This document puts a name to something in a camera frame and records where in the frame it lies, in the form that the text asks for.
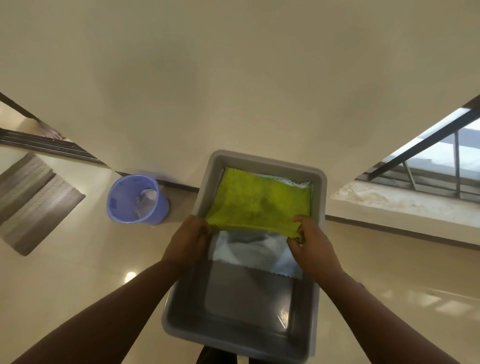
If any person's left hand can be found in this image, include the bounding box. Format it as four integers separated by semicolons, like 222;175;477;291
161;215;213;275

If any person's right hand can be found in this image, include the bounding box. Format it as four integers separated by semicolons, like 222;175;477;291
286;214;344;286

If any light blue cloth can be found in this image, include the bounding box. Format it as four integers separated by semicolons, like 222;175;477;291
208;172;312;280

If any green cloth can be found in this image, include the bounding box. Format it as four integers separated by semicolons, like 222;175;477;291
205;167;313;243

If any person's right forearm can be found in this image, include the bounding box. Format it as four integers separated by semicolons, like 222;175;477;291
318;268;460;364

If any person's left forearm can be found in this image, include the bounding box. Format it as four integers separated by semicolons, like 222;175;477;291
14;258;185;364

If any person's dark clothing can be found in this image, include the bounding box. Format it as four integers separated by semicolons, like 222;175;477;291
196;344;263;364

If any crumpled white paper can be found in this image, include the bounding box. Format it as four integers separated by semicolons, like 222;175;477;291
136;188;158;218

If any grey plastic tray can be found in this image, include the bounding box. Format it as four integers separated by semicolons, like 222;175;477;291
161;149;328;364

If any blue waste bin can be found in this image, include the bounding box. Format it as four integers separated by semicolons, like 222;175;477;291
106;174;170;226

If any grey striped doormat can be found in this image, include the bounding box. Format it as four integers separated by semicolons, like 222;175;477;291
0;152;86;257

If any black barred window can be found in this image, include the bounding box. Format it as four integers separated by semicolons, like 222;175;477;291
356;95;480;203

